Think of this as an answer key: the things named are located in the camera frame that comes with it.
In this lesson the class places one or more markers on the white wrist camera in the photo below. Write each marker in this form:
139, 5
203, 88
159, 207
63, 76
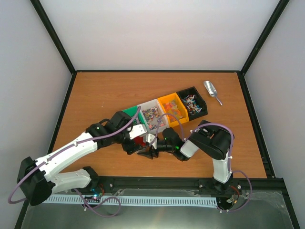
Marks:
136, 131
151, 140

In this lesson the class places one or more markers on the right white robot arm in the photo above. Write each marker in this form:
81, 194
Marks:
213, 139

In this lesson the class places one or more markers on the orange candy bin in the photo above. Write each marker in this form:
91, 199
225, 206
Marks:
172, 104

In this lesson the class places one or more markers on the black frame post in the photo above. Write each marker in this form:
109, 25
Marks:
53, 34
276, 14

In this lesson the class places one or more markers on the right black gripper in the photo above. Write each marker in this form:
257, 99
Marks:
149, 154

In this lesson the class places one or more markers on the green candy bin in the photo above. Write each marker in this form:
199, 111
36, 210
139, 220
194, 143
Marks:
132, 112

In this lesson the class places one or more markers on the black candy bin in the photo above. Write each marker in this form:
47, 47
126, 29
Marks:
193, 102

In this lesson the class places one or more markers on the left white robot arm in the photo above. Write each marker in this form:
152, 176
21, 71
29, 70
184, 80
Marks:
40, 178

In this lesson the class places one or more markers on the white candy bin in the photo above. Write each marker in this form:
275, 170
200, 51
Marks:
151, 112

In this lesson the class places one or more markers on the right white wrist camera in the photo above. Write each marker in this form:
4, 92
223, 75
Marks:
151, 140

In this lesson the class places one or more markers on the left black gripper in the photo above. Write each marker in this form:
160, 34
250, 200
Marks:
135, 148

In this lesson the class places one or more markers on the right black frame post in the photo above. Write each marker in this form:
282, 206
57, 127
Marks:
276, 14

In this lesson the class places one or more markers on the metal scoop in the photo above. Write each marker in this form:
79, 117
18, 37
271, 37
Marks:
212, 91

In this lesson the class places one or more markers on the left black frame post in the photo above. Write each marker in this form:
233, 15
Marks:
53, 34

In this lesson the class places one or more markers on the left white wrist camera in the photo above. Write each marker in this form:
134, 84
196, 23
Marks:
136, 131

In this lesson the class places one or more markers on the light blue cable duct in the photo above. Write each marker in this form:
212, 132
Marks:
135, 201

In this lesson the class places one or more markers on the red jar lid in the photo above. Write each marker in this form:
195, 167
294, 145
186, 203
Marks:
139, 140

